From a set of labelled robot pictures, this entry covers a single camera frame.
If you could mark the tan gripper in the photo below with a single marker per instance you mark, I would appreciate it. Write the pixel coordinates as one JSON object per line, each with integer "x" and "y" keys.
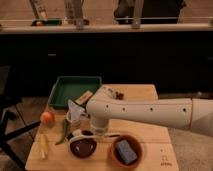
{"x": 99, "y": 131}

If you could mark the purple bowl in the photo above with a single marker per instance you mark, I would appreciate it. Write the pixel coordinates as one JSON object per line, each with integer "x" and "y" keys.
{"x": 82, "y": 148}

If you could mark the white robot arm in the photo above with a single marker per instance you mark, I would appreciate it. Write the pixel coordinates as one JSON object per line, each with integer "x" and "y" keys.
{"x": 195, "y": 115}

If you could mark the orange bowl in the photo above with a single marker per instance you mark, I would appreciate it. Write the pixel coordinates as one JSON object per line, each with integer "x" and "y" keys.
{"x": 135, "y": 145}

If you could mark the white cup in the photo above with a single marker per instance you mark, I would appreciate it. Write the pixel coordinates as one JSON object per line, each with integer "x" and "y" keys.
{"x": 73, "y": 118}

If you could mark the white crumpled cloth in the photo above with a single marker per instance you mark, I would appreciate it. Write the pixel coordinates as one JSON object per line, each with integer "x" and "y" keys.
{"x": 73, "y": 107}

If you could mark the green chili pepper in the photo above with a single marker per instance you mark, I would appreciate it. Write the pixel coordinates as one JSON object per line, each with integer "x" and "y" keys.
{"x": 65, "y": 129}

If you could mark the wooden block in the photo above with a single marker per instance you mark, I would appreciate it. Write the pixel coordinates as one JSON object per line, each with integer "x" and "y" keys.
{"x": 84, "y": 97}

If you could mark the grey-blue sponge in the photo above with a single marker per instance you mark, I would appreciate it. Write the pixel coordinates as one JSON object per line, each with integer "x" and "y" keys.
{"x": 125, "y": 152}

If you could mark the dark grape bunch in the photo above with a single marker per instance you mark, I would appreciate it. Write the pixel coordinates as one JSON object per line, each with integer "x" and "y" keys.
{"x": 119, "y": 96}

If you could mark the green plastic tray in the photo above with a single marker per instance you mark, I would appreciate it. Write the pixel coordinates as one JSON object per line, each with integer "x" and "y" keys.
{"x": 72, "y": 87}

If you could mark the red orange apple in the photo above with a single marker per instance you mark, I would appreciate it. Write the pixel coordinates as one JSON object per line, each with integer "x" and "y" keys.
{"x": 47, "y": 118}

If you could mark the yellow corn cob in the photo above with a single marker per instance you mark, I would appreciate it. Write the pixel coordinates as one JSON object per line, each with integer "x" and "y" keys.
{"x": 44, "y": 149}

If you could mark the small green background tray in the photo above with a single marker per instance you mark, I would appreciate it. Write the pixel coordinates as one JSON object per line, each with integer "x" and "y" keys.
{"x": 52, "y": 22}

